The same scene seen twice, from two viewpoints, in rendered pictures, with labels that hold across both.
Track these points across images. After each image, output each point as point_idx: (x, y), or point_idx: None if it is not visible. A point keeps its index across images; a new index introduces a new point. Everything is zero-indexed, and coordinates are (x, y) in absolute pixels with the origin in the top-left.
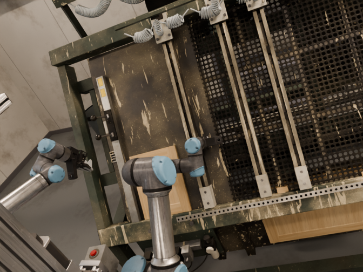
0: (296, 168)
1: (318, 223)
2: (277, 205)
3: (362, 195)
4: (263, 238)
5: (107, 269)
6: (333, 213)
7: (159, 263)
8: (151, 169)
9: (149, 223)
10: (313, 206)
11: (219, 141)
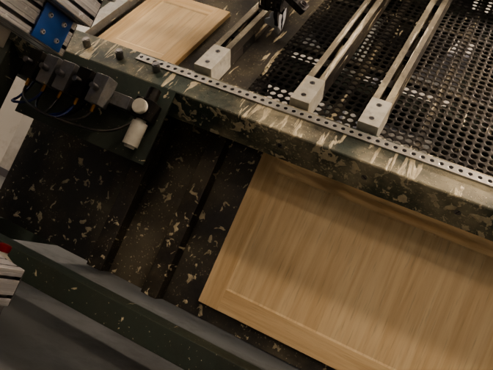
0: (375, 98)
1: (312, 309)
2: (303, 123)
3: (450, 184)
4: (194, 283)
5: None
6: (353, 302)
7: None
8: None
9: (94, 40)
10: (359, 153)
11: (303, 4)
